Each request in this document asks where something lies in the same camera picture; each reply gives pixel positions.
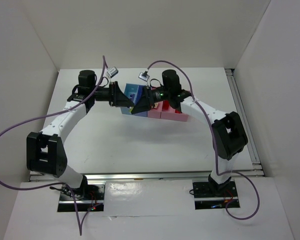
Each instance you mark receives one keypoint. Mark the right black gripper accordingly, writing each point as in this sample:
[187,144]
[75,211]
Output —
[149,97]

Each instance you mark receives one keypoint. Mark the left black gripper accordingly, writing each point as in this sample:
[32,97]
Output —
[114,93]

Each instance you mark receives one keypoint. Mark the small red lego brick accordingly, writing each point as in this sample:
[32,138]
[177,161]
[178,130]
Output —
[166,106]

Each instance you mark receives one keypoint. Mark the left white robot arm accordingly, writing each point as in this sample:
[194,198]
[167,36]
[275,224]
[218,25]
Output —
[45,152]

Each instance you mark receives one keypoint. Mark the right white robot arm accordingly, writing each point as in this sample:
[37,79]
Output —
[228,134]

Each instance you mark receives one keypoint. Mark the small pink bin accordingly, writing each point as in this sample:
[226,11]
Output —
[155,113]

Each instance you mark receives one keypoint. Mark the light blue bin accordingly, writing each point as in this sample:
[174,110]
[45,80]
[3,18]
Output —
[135,89]

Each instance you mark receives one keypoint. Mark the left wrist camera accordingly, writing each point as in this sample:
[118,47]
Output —
[111,72]

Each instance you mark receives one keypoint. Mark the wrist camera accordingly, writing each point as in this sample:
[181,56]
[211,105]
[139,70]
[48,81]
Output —
[111,72]
[144,76]

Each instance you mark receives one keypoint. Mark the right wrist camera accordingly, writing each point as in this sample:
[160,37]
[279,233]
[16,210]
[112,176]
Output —
[144,76]

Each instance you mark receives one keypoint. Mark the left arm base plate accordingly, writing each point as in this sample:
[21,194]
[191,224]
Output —
[93,200]

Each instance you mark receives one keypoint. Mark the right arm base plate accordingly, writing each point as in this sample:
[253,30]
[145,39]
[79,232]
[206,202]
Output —
[205,199]

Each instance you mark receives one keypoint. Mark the aluminium rail right side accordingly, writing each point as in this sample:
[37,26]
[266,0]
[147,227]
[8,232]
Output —
[242,117]

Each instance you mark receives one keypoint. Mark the aluminium rail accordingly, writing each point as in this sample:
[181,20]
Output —
[34,177]
[242,117]

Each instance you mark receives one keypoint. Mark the aluminium rail front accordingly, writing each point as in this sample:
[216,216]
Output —
[34,177]

